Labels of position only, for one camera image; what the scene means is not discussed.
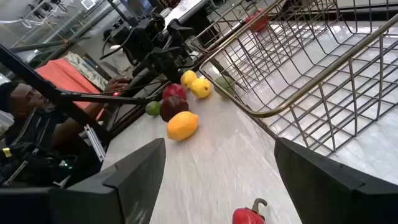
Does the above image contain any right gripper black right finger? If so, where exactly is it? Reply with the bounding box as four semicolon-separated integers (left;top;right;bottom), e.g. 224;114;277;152
274;138;398;224

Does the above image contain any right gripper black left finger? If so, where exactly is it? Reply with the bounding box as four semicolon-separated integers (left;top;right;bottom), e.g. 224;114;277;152
0;138;167;224

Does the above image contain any yellow lemon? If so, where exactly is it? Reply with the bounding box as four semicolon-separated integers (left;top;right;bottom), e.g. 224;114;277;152
190;77;212;100
180;70;198;88

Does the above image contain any bright red apple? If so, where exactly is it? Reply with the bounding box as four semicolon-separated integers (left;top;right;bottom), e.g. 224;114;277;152
162;83;188;101

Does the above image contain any dark red apple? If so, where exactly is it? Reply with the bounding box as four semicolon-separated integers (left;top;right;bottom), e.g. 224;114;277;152
159;95;190;123

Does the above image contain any green lime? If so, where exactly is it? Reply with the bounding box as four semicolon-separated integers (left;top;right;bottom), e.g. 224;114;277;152
145;100;162;117

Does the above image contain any large green fruit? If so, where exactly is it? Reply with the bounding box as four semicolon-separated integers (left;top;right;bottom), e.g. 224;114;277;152
213;75;236;97

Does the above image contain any red bell pepper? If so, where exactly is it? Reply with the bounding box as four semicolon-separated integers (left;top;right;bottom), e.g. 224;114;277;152
231;198;269;224

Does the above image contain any aluminium extrusion bar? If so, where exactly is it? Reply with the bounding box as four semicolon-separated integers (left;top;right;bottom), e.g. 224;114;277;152
83;124;106;162

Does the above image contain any thin black rod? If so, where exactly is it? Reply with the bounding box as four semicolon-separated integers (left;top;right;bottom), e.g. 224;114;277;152
57;91;156;106

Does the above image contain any patterned cloth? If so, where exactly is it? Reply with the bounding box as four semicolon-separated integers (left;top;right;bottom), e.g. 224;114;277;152
63;51;109;91

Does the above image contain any red round fruit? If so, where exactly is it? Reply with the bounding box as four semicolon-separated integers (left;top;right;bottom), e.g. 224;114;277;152
244;8;270;34

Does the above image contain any black teleoperation equipment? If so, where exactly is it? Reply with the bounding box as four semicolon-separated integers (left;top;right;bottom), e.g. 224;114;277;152
0;139;81;189

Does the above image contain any orange cloth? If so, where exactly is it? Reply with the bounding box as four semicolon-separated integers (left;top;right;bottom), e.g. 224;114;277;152
34;58;105;121

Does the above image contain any person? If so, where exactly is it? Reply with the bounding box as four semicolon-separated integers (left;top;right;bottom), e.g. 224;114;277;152
0;76;131;187

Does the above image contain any wire basket with peppers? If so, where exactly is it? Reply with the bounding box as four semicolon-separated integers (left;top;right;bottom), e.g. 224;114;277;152
198;14;398;156

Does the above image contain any black frame strut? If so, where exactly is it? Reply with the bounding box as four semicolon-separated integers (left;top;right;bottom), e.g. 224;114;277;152
0;43;113;147

